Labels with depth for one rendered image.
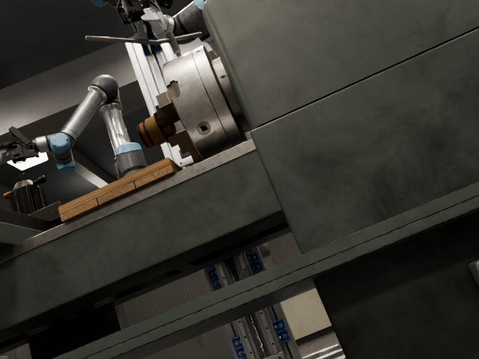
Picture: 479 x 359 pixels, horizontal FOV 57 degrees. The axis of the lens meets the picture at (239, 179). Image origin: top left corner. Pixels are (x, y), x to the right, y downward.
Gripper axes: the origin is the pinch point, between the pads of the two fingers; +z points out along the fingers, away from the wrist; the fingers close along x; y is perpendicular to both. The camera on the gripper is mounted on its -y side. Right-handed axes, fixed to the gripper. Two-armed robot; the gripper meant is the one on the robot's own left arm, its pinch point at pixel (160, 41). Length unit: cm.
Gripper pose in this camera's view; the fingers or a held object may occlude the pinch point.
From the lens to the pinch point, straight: 132.7
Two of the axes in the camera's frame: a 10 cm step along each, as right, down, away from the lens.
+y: -8.1, 3.2, -4.9
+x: 4.3, -2.4, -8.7
